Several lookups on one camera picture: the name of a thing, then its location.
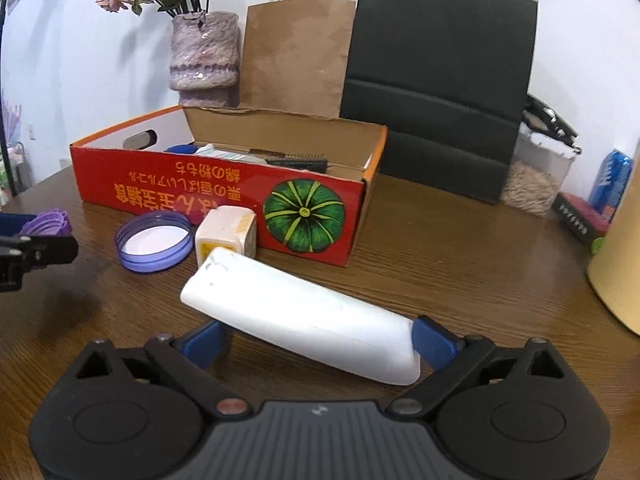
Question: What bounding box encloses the beige cylinder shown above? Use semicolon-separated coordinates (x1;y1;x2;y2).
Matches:
586;135;640;337

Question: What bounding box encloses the red cardboard box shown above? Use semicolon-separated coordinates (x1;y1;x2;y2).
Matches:
69;105;389;268

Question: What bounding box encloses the clear container of seeds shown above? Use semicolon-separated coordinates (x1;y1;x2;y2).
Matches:
501;125;576;218

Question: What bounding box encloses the black comb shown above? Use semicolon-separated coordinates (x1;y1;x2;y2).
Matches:
265;152;331;173

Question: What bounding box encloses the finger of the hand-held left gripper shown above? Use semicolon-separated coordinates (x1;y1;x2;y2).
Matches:
0;234;80;272
0;213;37;236

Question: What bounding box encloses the purple jar lid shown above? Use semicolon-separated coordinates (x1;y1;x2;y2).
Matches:
115;211;195;275

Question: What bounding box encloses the black paper bag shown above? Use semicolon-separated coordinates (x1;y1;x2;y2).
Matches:
340;0;540;206

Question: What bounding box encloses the white tube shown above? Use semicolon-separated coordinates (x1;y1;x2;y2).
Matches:
195;144;261;163

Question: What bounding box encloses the purple scalloped plastic piece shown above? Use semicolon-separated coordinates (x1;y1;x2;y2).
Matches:
20;208;73;238

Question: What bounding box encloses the brown paper bag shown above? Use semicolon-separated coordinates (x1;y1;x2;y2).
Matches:
239;0;358;121

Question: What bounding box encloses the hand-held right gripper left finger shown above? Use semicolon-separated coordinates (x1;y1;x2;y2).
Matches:
74;320;253;417

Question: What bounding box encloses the white plastic tube bottle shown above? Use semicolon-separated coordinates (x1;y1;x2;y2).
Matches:
180;247;422;387

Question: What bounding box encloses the blue drink can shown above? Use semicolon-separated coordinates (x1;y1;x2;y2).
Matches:
589;149;633;221

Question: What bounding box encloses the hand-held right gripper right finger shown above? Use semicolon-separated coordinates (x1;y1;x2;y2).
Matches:
390;316;568;418

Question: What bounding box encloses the purple clutter on shelf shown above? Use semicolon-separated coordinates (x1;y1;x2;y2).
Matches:
0;90;23;196

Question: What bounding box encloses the dark red box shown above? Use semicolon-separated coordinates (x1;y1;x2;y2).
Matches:
551;191;612;247

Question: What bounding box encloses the mottled pink ceramic vase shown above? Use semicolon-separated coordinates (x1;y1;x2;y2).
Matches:
169;10;241;108

